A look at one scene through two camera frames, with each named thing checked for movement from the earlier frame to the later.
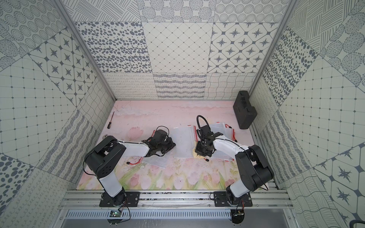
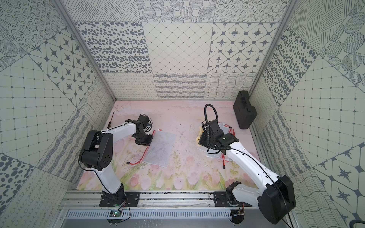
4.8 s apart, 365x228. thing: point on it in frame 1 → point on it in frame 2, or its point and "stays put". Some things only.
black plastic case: (244, 114) stays put
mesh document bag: (220, 127) stays put
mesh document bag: (186, 138) → (219, 155)
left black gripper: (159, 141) → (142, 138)
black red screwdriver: (109, 126) stays put
